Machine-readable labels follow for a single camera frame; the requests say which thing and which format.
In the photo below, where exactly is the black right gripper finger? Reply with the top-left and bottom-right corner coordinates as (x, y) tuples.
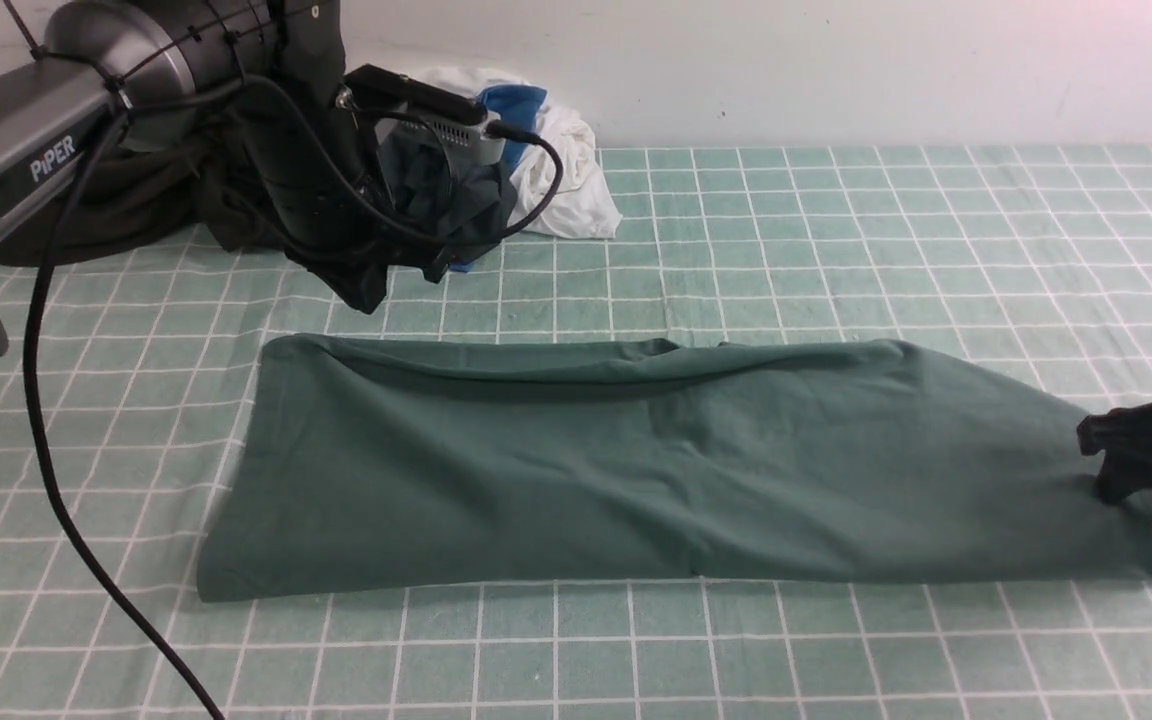
(1094, 455), (1152, 505)
(1076, 406), (1152, 461)

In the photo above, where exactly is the blue crumpled garment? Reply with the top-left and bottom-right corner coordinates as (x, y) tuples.
(450, 83), (548, 273)

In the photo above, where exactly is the green long sleeve shirt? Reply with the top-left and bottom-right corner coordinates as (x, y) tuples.
(196, 334), (1152, 602)

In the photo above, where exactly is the white crumpled garment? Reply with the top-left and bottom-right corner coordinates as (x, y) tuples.
(414, 67), (622, 240)

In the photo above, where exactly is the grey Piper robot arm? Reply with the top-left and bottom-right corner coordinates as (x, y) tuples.
(0, 1), (566, 361)

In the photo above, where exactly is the green checkered table cloth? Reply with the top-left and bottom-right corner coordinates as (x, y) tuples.
(38, 145), (1152, 719)

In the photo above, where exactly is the dark teal crumpled shirt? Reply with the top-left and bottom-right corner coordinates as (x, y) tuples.
(379, 137), (518, 242)

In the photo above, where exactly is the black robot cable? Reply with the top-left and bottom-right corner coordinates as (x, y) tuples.
(22, 75), (564, 720)

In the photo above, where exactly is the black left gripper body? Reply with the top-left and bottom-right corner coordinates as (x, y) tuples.
(236, 1), (389, 313)

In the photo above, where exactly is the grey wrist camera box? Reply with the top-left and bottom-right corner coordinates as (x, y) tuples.
(335, 65), (531, 167)

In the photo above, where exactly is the dark olive crumpled garment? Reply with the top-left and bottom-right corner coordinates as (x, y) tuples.
(0, 113), (287, 268)

